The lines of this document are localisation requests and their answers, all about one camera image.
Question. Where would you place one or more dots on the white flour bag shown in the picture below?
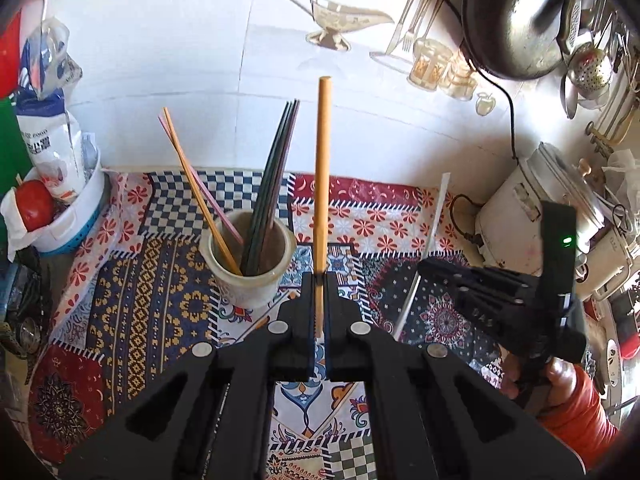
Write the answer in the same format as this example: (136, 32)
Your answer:
(50, 140)

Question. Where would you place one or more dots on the pink chopstick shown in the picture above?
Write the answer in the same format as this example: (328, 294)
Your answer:
(222, 212)

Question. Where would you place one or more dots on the red board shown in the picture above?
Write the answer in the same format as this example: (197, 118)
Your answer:
(7, 60)

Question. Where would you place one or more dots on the red-sleeved right forearm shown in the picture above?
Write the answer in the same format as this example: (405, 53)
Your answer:
(585, 420)

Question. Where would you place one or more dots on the red tomato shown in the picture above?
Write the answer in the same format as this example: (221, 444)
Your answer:
(35, 205)

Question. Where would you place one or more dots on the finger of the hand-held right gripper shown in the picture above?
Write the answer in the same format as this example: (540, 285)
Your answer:
(475, 276)
(442, 290)

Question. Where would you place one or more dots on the patterned tablecloth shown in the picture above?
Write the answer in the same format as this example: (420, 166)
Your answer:
(125, 285)

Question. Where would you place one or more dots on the white plastic bag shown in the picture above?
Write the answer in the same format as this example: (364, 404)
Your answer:
(622, 175)

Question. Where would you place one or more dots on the green board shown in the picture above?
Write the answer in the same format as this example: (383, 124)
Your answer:
(10, 150)

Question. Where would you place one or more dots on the steel pot with lid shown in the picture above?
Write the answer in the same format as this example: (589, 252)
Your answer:
(592, 200)

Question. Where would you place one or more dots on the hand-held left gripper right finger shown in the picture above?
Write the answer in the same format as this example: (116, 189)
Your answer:
(340, 320)

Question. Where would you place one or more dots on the white chopstick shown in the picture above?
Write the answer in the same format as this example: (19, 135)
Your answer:
(437, 220)

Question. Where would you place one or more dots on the metal strainer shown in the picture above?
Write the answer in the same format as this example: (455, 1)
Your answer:
(590, 72)

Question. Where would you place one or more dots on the white plastic cup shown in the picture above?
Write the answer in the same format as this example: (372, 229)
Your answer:
(250, 285)

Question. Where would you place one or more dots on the white rice cooker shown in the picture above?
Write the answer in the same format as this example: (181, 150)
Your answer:
(510, 215)

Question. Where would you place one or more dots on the cream electric kettle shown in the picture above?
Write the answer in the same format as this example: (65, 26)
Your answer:
(607, 265)

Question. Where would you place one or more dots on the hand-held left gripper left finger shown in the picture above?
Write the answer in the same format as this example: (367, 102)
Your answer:
(300, 320)

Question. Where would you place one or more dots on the white and blue plastic basket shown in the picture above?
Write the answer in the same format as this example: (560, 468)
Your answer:
(80, 220)

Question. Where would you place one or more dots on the yellow chopstick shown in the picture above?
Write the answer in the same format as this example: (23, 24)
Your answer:
(195, 185)
(321, 185)

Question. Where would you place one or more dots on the black wok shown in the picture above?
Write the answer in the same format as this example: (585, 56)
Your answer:
(510, 20)

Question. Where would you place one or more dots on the person's right hand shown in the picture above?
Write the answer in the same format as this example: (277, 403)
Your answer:
(560, 375)

